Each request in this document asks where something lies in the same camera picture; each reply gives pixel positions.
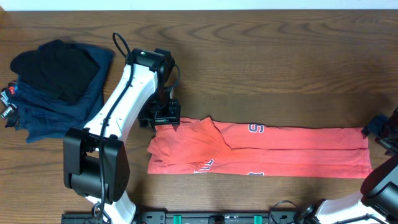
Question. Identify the navy blue folded garment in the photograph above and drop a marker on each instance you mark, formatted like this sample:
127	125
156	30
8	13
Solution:
46	117

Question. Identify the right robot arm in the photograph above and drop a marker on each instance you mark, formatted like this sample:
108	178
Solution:
376	202

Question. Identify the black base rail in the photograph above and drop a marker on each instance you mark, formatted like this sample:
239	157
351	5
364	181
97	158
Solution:
285	217

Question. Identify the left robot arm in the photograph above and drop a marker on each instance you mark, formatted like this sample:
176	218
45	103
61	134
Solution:
95	163

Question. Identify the red t-shirt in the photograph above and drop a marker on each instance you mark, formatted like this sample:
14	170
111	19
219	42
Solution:
199	146

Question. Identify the dark garment with printed graphics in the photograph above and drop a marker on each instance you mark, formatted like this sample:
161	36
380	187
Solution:
10	110

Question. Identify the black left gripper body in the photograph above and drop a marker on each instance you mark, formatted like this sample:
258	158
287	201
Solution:
157	109

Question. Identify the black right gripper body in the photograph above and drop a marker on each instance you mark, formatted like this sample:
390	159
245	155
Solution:
380	127

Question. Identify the black folded garment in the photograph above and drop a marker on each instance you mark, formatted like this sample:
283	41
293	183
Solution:
59	69

